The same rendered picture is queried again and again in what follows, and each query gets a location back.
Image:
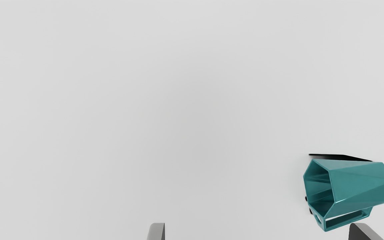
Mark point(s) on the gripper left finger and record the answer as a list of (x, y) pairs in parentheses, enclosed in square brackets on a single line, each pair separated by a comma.
[(156, 232)]

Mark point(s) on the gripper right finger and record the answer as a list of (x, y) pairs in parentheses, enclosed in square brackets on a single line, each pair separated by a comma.
[(362, 233)]

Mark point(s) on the teal faceted mug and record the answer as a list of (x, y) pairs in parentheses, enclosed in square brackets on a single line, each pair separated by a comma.
[(358, 183)]

